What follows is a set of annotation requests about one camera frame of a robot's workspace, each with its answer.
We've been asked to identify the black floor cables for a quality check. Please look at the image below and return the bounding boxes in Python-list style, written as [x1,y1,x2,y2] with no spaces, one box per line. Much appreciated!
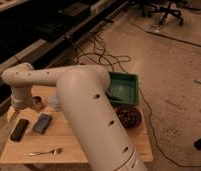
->
[65,31,132,74]

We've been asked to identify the black device on shelf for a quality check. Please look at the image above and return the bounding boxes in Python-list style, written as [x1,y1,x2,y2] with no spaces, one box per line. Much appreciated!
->
[35,2,91,42]

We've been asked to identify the small wooden table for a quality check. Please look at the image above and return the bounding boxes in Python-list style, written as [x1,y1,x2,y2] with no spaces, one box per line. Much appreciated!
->
[0,84,154,171]

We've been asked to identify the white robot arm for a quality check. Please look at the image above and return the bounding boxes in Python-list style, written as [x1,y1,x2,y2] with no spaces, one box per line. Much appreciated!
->
[1,63,148,171]

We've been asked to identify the green plastic tray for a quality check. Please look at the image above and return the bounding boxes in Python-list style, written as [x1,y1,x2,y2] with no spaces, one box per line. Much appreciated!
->
[108,72,139,106]

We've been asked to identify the dark patterned bowl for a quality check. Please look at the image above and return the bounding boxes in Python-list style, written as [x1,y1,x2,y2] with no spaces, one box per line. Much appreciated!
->
[116,105,142,129]

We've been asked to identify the blue sponge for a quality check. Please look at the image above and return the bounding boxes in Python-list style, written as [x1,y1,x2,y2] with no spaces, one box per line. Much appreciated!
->
[33,113,52,134]

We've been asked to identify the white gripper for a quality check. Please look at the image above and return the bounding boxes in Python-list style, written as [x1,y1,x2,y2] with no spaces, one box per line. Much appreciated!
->
[7,91,44,123]

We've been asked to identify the black plug on floor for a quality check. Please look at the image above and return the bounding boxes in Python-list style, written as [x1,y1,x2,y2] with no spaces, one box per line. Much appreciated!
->
[194,138,201,150]

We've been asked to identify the black eraser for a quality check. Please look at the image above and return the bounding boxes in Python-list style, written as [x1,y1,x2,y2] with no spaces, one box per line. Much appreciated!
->
[10,119,29,142]

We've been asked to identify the silver fork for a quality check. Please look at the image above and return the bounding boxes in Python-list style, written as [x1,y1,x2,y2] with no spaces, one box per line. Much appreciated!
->
[28,148,63,156]

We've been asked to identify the small metal can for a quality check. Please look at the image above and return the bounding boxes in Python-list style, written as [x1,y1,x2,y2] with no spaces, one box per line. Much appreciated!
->
[34,96,44,110]

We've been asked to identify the black office chair base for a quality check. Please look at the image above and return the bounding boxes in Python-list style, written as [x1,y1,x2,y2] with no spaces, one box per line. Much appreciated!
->
[132,0,184,26]

